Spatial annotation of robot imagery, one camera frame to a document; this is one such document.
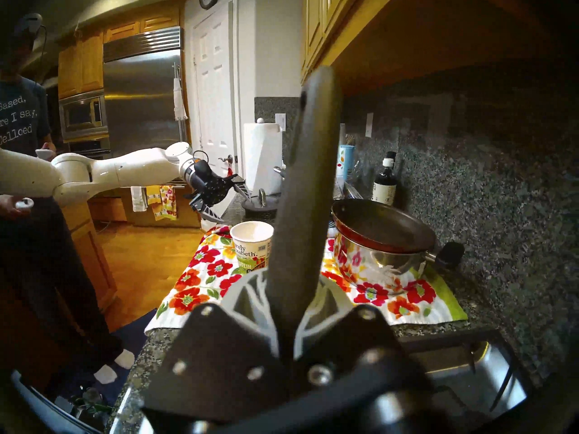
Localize white towel on fridge handle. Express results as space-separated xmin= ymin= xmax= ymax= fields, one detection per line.
xmin=173 ymin=77 xmax=188 ymax=122

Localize blue floor cloth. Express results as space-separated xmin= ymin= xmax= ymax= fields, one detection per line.
xmin=59 ymin=308 xmax=159 ymax=406

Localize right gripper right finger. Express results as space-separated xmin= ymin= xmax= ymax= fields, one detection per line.
xmin=294 ymin=276 xmax=356 ymax=359

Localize white panel door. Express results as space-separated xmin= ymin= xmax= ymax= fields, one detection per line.
xmin=192 ymin=1 xmax=241 ymax=176

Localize wooden wall cabinet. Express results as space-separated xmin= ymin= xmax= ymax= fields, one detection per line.
xmin=300 ymin=0 xmax=579 ymax=97

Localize steel pan red rim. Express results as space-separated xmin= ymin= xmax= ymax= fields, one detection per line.
xmin=332 ymin=198 xmax=465 ymax=294

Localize blue dotted paper cup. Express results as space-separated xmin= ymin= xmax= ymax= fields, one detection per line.
xmin=337 ymin=145 xmax=356 ymax=180

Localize built-in microwave oven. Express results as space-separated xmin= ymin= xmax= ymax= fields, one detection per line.
xmin=59 ymin=90 xmax=109 ymax=142

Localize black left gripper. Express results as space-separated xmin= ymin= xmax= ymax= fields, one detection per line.
xmin=183 ymin=159 xmax=252 ymax=226

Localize wooden kitchen island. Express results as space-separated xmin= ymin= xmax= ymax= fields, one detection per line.
xmin=87 ymin=184 xmax=202 ymax=229

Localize dark bottle white cap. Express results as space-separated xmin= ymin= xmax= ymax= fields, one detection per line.
xmin=372 ymin=157 xmax=398 ymax=206

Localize floral kitchen towel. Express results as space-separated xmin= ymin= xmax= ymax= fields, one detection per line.
xmin=145 ymin=225 xmax=469 ymax=334

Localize white paper towel roll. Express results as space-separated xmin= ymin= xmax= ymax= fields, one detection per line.
xmin=243 ymin=118 xmax=284 ymax=196

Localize person in dark shirt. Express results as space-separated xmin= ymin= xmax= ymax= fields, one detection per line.
xmin=0 ymin=13 xmax=136 ymax=386

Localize stainless steel refrigerator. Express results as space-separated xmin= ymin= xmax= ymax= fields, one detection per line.
xmin=103 ymin=26 xmax=184 ymax=159

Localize yellow floral hanging towel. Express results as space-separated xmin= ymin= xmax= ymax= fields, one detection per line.
xmin=146 ymin=184 xmax=178 ymax=221

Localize black cooking spoon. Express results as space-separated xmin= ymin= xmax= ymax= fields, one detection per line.
xmin=265 ymin=66 xmax=342 ymax=361

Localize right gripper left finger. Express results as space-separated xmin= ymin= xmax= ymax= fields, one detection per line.
xmin=220 ymin=269 xmax=281 ymax=358

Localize wooden cabinets around refrigerator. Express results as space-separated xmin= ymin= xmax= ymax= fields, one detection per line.
xmin=57 ymin=1 xmax=186 ymax=99

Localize white VR headset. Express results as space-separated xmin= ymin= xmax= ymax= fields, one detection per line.
xmin=14 ymin=13 xmax=48 ymax=42

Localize stainless gas cooktop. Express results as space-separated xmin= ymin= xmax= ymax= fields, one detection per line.
xmin=398 ymin=328 xmax=536 ymax=427

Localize white paper oats cup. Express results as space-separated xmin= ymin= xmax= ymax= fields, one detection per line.
xmin=230 ymin=221 xmax=275 ymax=275

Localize person's right hand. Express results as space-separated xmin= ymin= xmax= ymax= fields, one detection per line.
xmin=0 ymin=194 xmax=34 ymax=221

